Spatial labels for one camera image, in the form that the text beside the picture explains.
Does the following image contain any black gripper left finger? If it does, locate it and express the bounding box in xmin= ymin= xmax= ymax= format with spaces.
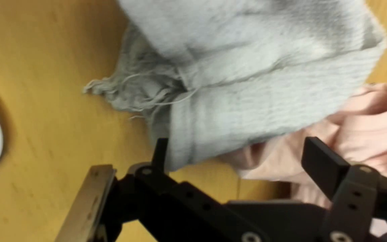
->
xmin=150 ymin=138 xmax=170 ymax=175

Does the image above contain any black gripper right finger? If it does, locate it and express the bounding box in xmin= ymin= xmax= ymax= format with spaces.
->
xmin=301 ymin=136 xmax=352 ymax=202

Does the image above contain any peach shirt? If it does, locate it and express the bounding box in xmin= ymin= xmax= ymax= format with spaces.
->
xmin=222 ymin=83 xmax=387 ymax=240

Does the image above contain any grey white towel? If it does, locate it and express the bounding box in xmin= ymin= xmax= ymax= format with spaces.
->
xmin=82 ymin=0 xmax=387 ymax=175

